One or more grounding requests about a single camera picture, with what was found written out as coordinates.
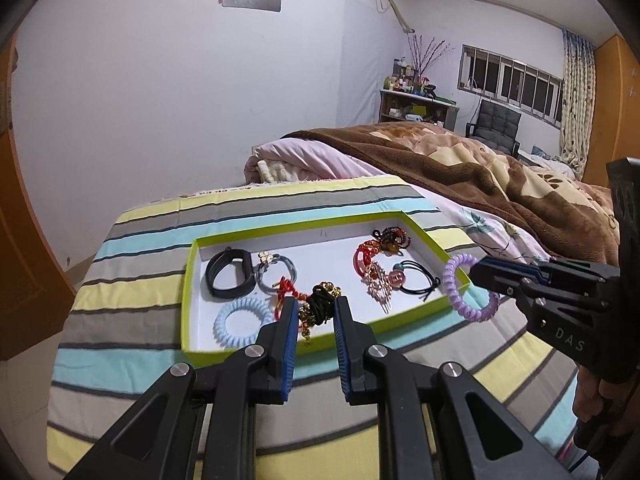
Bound blue spiral hair tie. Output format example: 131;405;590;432
213;297;274;350

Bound group of bottles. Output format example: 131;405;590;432
382;55;436;93

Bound amber bead bracelet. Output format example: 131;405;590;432
372;226;413;253

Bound window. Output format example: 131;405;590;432
457;44;565;128

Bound red cord bracelet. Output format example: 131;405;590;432
353;241;388;281

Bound black wristband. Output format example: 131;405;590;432
206;247;255;298

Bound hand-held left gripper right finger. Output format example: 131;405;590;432
334;295;576;480

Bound black hair tie ball beads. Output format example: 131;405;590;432
390;259;442;303

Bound white wall shelf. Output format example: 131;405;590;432
377;89;461;128

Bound black chair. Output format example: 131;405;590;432
465;99;523;156

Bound person's right hand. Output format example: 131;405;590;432
572;365;626;456

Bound orange wooden door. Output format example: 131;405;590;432
0;30;78;361

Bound pink flower branches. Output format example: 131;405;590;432
406;35;453;78

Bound green shallow box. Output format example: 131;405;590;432
181;211;472;368

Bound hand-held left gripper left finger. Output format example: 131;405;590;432
65;296;300;480

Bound brown fleece blanket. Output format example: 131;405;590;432
282;122;623;266

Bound pink floral quilt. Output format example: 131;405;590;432
245;137;551;266

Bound black hair tie gold beads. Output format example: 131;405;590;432
272;276;343;346

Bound patterned curtain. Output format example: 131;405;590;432
559;27;597;181

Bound gold rhinestone hair clip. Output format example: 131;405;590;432
365;265;401;313

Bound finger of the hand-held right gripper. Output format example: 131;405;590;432
482;256;551;276
469;260;532;302

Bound striped bedsheet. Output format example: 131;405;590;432
46;175;591;480

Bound purple spiral hair tie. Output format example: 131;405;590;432
441;253;501;323

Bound grey hair tie white flower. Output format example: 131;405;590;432
254;251;298;292

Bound orange wooden wardrobe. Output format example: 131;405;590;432
582;35;640;188

